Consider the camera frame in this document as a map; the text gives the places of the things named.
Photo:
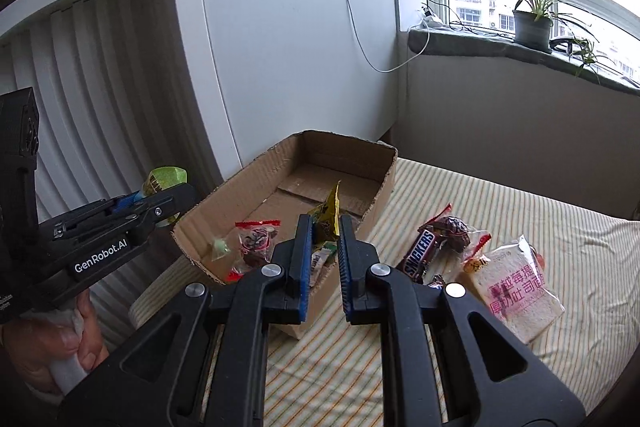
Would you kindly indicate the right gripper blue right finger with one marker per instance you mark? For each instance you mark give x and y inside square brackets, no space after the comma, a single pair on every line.
[360,305]

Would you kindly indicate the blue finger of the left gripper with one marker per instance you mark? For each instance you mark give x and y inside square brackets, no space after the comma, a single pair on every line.
[125,202]

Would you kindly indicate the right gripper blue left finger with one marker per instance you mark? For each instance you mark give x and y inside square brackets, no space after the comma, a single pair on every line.
[289,301]

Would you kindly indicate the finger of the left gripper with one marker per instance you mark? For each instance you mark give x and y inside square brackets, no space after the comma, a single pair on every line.
[95,225]

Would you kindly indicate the yellow snack packet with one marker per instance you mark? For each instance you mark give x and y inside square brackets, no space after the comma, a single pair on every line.
[325,219]

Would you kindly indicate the red packaged dates snack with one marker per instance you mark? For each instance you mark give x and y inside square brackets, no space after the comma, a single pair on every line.
[255,248]

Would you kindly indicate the Snickers bar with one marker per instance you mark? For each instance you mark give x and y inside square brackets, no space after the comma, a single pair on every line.
[421,253]

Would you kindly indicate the dark red packaged snack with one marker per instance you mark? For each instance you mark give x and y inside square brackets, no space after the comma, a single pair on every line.
[455,242]

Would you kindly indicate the packaged sliced bread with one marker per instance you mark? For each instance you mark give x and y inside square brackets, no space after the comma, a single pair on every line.
[510,281]

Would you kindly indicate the green candy packet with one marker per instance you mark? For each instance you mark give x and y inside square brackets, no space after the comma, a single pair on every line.
[160,179]

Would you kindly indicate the left hand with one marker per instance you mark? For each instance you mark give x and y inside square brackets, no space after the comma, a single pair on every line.
[32,345]

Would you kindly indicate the brown cardboard box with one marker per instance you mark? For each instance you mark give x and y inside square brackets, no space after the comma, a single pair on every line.
[288,180]

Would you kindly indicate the white cabinet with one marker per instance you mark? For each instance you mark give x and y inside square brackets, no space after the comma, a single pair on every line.
[261,70]

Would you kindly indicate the grey window sill cloth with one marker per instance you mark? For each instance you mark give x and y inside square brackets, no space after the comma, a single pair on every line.
[462,44]

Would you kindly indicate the white power strip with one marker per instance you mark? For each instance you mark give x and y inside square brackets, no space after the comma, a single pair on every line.
[431,21]

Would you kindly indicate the grey potted plant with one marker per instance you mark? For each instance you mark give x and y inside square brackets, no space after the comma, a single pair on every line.
[534,20]

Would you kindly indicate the small hanging spider plant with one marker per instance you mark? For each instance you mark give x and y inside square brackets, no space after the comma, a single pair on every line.
[590,59]

